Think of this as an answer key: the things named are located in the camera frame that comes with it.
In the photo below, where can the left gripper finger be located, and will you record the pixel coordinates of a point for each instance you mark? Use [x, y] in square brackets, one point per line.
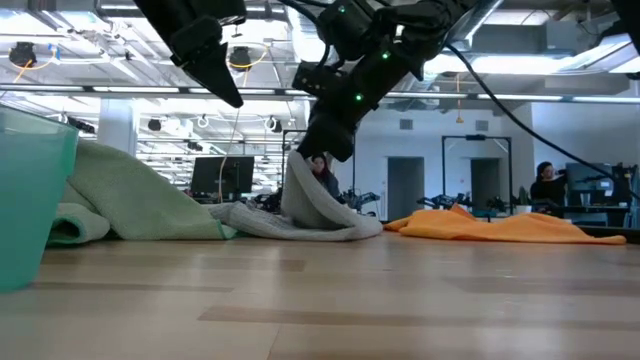
[210, 60]

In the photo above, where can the black ceiling camera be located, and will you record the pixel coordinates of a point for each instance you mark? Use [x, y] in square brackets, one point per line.
[240, 56]
[22, 54]

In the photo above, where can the teal translucent plastic bin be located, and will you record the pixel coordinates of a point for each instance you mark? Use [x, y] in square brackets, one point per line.
[30, 200]

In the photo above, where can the white building column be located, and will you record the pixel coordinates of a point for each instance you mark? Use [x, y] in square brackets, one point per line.
[117, 125]

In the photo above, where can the black metal station frame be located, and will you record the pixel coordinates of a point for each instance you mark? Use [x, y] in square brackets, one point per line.
[475, 137]
[292, 131]

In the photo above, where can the black computer monitor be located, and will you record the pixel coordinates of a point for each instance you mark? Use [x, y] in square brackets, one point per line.
[222, 175]

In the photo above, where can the background black robot arm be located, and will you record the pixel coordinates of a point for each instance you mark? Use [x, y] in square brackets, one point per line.
[442, 201]
[270, 202]

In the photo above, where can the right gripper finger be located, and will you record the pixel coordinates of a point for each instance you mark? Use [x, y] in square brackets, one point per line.
[330, 142]

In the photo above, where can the grey door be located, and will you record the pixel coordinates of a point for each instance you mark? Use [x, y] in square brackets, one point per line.
[484, 182]
[405, 190]

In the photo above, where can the background desk monitor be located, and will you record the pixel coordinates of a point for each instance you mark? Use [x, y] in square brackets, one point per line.
[585, 177]

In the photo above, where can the orange microfiber towel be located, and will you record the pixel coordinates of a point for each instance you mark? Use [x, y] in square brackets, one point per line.
[500, 230]

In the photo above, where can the green microfiber towel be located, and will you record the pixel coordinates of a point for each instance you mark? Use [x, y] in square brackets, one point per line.
[135, 200]

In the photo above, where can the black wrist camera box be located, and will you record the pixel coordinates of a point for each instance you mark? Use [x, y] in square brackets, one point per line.
[317, 80]

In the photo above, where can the person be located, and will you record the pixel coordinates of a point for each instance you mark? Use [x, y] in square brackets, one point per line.
[327, 180]
[547, 192]

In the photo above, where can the grey smooth microfiber towel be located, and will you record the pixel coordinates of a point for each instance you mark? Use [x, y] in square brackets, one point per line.
[300, 200]

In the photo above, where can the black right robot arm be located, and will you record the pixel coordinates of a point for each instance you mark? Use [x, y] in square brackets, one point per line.
[425, 20]

